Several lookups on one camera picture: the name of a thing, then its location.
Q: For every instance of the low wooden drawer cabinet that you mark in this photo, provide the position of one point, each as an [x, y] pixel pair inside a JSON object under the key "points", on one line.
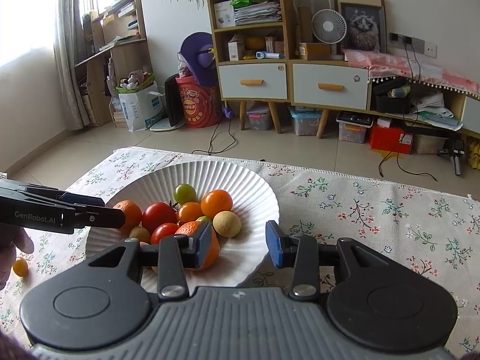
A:
{"points": [[330, 86]]}

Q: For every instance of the white carton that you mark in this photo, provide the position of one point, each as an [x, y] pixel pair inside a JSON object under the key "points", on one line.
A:
{"points": [[236, 48]]}

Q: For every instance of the green tomato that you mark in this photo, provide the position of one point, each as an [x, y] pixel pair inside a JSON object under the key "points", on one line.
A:
{"points": [[202, 219], [184, 193]]}

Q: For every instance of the purple plush toy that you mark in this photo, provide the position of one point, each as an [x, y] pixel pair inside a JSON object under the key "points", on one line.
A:
{"points": [[195, 54]]}

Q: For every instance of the maroon sleeve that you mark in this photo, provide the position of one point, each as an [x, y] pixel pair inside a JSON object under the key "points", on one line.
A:
{"points": [[9, 347]]}

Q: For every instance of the pink fringed cloth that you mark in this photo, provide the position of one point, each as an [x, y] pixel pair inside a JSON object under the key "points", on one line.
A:
{"points": [[390, 65]]}

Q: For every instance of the pile of papers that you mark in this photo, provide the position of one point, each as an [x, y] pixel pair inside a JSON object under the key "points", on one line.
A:
{"points": [[435, 114]]}

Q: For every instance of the small brown cardboard box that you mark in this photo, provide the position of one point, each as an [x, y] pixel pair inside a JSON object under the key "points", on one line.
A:
{"points": [[314, 51]]}

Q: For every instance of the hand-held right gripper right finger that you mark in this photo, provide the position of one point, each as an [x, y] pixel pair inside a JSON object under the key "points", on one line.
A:
{"points": [[275, 247]]}

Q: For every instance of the white ribbed plate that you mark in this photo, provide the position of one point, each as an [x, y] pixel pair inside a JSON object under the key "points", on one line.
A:
{"points": [[232, 180]]}

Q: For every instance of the white blue thermometer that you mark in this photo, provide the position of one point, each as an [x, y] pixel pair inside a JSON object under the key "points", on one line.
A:
{"points": [[270, 55]]}

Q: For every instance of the floral tablecloth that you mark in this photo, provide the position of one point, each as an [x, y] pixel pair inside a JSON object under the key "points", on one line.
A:
{"points": [[356, 202]]}

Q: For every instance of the small purple toy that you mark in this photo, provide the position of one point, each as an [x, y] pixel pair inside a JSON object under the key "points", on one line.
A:
{"points": [[227, 112]]}

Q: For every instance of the long wooden bench cabinet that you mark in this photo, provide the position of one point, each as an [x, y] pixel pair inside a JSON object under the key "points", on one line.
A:
{"points": [[470, 116]]}

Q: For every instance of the row of wall sockets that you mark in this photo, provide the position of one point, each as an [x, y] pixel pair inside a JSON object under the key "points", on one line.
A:
{"points": [[416, 45]]}

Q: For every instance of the framed cat picture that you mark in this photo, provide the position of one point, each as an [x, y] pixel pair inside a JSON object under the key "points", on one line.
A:
{"points": [[362, 24]]}

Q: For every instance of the tall wooden drawer cabinet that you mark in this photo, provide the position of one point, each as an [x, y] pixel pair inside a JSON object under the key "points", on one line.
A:
{"points": [[251, 80]]}

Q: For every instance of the yellow cherry tomato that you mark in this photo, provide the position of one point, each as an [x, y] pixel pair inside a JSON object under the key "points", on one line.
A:
{"points": [[20, 266]]}

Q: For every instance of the stuffed toys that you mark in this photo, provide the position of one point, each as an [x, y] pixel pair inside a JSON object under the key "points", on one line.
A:
{"points": [[135, 79]]}

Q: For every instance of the clear plastic storage bin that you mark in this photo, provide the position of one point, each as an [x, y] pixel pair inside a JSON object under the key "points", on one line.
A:
{"points": [[258, 118]]}

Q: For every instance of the person's left hand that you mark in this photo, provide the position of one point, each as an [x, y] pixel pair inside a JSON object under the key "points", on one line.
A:
{"points": [[7, 247]]}

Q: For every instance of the small white desk fan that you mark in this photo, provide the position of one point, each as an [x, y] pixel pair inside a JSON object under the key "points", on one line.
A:
{"points": [[329, 26]]}

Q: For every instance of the black case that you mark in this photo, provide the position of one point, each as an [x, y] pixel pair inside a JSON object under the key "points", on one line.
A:
{"points": [[392, 101]]}

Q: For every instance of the clear bin with dark lid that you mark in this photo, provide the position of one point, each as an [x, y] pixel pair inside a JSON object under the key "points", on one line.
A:
{"points": [[354, 129]]}

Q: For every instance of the large red tomato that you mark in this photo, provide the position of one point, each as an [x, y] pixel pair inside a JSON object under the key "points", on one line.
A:
{"points": [[158, 216]]}

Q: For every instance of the orange tomato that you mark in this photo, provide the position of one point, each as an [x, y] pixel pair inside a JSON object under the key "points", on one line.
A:
{"points": [[190, 212]]}

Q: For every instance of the wooden bookshelf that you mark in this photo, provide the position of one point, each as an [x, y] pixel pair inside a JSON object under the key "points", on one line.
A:
{"points": [[123, 52]]}

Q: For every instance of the red printed bucket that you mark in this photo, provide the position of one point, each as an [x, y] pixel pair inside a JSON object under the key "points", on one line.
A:
{"points": [[198, 105]]}

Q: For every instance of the white paper bag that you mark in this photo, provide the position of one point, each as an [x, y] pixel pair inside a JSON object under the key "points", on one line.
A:
{"points": [[140, 108]]}

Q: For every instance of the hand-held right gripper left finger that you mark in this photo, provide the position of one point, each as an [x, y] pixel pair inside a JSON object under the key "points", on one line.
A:
{"points": [[202, 247]]}

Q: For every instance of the white round base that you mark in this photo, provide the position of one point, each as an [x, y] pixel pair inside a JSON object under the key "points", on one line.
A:
{"points": [[161, 125]]}

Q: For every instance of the small red tomato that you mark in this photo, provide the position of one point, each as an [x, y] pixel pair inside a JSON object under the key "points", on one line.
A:
{"points": [[164, 232]]}

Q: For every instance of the small shelf boxes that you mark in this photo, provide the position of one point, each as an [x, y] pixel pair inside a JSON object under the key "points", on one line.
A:
{"points": [[274, 44]]}

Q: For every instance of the black floor device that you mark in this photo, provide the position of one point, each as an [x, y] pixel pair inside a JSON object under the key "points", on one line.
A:
{"points": [[455, 155]]}

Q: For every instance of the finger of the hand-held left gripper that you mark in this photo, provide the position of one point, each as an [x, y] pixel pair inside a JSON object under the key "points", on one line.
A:
{"points": [[105, 217], [82, 199]]}

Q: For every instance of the blue lid storage bin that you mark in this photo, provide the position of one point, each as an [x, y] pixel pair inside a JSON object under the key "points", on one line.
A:
{"points": [[305, 122]]}

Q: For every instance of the grey curtain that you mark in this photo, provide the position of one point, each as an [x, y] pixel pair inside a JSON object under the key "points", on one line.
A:
{"points": [[71, 52]]}

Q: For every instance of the yellow round item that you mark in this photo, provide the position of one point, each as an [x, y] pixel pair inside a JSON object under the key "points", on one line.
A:
{"points": [[254, 43]]}

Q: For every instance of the small mandarin orange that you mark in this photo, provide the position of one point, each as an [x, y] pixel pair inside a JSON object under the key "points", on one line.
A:
{"points": [[216, 203], [133, 213]]}

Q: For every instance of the white storage box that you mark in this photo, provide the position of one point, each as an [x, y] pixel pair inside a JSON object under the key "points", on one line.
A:
{"points": [[429, 144]]}

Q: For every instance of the black flat panel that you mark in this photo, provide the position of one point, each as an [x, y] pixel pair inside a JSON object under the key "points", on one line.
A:
{"points": [[173, 101]]}

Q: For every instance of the stack of papers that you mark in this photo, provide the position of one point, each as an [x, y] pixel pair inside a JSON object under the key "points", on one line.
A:
{"points": [[257, 13]]}

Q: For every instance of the red box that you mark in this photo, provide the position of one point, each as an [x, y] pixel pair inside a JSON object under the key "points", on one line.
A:
{"points": [[390, 138]]}

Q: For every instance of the yellow egg cartons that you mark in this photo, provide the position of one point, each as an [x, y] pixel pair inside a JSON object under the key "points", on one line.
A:
{"points": [[474, 153]]}

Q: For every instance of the large mandarin orange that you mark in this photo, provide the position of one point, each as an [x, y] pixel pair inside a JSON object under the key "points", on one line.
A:
{"points": [[186, 228]]}

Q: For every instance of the white product box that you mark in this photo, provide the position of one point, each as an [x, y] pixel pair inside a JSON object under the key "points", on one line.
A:
{"points": [[224, 14]]}

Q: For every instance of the brown longan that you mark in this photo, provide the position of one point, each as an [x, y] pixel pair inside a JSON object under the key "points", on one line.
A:
{"points": [[139, 234], [227, 224]]}

